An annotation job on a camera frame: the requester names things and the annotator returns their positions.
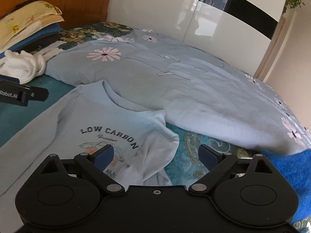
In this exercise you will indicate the yellow patterned pillow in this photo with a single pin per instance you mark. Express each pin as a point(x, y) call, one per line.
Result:
point(26, 21)

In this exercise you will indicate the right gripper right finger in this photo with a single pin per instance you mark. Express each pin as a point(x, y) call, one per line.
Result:
point(218, 166)

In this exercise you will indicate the white towel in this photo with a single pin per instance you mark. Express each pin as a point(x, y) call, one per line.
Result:
point(23, 66)

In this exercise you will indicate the green hanging plant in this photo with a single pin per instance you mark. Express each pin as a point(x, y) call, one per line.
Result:
point(292, 4)

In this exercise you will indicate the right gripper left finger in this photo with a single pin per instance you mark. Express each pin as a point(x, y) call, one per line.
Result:
point(91, 168)

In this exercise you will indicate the wooden door frame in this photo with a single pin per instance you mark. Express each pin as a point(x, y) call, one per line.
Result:
point(272, 50)

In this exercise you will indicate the white glossy wardrobe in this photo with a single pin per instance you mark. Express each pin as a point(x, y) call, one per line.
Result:
point(241, 40)

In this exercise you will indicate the light blue floral quilt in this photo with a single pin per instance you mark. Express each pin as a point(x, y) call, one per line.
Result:
point(198, 91)

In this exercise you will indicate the blue folded cloth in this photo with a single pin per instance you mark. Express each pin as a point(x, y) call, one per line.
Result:
point(31, 41)

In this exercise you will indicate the blue and white sweater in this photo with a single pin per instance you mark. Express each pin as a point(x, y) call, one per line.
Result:
point(296, 170)

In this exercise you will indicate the light blue printed shirt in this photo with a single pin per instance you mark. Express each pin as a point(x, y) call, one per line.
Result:
point(83, 121)

